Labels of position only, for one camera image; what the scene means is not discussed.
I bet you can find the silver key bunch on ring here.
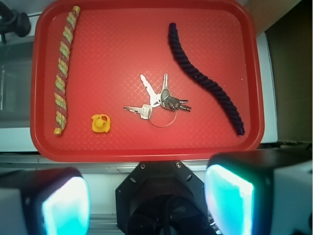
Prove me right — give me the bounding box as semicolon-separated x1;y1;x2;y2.
123;73;192;128

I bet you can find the grey sink faucet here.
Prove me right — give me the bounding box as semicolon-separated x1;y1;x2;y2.
0;1;31;44

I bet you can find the multicolour twisted rope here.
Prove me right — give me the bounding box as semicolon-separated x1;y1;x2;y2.
53;5;81;136

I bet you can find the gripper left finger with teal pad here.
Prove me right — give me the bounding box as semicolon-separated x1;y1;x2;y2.
0;167;91;235

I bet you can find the dark blue rope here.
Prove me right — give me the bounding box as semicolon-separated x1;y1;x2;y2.
167;23;246;136

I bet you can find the yellow rubber duck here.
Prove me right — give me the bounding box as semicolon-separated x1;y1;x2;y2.
91;114;111;133

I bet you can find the red plastic tray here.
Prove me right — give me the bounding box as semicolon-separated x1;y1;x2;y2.
30;0;264;162

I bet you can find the steel sink basin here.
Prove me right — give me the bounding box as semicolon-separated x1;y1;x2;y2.
0;42;33;128

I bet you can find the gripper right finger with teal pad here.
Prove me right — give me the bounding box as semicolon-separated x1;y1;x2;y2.
204;148;313;235

